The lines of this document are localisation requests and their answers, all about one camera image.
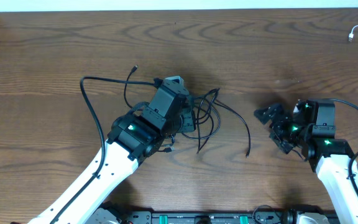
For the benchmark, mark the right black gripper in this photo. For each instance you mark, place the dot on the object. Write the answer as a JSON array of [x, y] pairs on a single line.
[[278, 128]]

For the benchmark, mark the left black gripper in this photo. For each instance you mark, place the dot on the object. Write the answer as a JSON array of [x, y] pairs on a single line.
[[188, 119]]

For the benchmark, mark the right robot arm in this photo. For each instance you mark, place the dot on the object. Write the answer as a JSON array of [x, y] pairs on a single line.
[[310, 127]]

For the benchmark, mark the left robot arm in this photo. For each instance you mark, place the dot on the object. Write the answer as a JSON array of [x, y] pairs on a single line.
[[134, 137]]

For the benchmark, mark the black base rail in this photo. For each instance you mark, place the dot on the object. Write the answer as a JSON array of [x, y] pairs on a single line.
[[109, 213]]

